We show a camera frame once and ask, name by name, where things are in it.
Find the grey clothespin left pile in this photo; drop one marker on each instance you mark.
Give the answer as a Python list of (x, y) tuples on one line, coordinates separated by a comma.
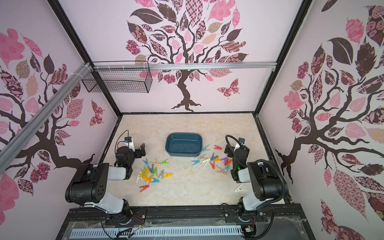
[(161, 174)]

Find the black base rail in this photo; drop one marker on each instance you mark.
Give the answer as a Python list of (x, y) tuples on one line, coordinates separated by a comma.
[(169, 214)]

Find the aluminium rail on left wall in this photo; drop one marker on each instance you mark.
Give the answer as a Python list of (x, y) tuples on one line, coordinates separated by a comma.
[(12, 149)]

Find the orange clothespin front left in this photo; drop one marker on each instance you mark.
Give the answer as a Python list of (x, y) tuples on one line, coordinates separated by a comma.
[(149, 179)]

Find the aluminium rail on wall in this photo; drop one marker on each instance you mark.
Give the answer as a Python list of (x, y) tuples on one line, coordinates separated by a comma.
[(198, 66), (12, 149)]

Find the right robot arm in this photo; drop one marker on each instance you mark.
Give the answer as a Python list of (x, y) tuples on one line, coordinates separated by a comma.
[(268, 184)]

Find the black wire mesh basket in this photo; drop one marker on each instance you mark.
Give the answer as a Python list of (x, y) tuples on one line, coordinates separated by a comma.
[(119, 77)]

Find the aluminium rail on back wall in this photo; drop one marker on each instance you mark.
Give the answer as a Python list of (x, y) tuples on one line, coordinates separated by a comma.
[(198, 66)]

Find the red clothespin right pile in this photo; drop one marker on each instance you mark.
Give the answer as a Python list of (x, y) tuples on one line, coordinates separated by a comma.
[(228, 162)]

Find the teal clothespin beside box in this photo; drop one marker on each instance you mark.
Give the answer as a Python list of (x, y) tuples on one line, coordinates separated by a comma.
[(206, 148)]

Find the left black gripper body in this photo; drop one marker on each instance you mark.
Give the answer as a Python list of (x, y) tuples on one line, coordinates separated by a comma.
[(138, 151)]

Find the teal clothespin right pile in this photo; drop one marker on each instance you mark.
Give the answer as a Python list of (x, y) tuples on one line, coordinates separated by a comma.
[(227, 168)]

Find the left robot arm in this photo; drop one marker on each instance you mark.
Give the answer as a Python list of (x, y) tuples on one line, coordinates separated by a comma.
[(88, 187)]

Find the green clothespin left pile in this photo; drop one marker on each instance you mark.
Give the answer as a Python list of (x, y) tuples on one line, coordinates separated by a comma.
[(165, 162)]

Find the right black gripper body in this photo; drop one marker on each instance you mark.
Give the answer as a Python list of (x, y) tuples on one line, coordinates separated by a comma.
[(230, 150)]

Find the white slotted cable duct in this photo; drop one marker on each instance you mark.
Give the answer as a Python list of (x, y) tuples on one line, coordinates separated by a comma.
[(155, 232)]

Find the white clothespin near right base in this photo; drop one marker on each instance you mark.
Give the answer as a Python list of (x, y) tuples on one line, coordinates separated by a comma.
[(239, 188)]

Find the red clothespin front left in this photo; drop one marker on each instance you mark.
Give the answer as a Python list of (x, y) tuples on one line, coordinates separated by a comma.
[(143, 188)]

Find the yellow clothespin left pile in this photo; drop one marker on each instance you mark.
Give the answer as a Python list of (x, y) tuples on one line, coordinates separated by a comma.
[(166, 175)]

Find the teal plastic storage box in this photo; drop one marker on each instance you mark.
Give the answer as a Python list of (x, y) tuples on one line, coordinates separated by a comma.
[(184, 145)]

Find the beige clothespin left pile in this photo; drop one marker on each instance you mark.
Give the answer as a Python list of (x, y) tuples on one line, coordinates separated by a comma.
[(156, 162)]

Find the pink clothespin right pile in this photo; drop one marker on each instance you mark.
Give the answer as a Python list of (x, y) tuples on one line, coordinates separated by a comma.
[(220, 171)]

